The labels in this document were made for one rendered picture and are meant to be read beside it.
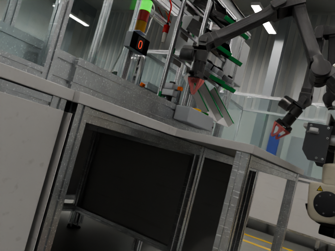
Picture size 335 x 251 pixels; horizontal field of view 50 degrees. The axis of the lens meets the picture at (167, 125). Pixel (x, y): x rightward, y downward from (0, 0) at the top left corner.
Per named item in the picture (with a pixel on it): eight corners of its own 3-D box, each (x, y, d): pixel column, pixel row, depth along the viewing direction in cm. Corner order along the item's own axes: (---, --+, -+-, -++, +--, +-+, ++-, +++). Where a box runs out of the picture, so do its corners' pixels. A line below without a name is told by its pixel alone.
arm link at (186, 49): (208, 34, 165) (211, 45, 173) (185, 32, 169) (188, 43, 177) (201, 56, 161) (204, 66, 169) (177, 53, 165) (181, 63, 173)
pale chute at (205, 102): (217, 122, 192) (223, 117, 190) (202, 116, 183) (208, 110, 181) (198, 84, 208) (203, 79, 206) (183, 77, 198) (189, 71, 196)
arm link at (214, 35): (289, 2, 160) (288, 18, 170) (282, -7, 163) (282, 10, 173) (200, 43, 163) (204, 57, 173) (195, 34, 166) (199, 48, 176)
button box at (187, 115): (211, 131, 158) (214, 118, 159) (187, 121, 141) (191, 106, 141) (197, 129, 162) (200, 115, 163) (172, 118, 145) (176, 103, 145)
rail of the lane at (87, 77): (209, 143, 174) (215, 121, 175) (69, 91, 101) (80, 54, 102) (200, 141, 177) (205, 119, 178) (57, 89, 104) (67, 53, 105)
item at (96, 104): (262, 166, 217) (263, 161, 217) (78, 102, 94) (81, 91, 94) (98, 126, 297) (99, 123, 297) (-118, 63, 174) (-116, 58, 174)
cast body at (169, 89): (177, 98, 172) (180, 83, 172) (172, 95, 168) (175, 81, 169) (162, 95, 176) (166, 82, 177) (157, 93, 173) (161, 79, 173)
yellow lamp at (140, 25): (146, 34, 165) (149, 24, 165) (139, 30, 161) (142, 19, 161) (138, 34, 168) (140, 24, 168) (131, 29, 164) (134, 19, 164)
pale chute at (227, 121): (228, 127, 205) (234, 123, 203) (215, 122, 195) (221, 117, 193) (209, 91, 220) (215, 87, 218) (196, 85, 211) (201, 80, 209)
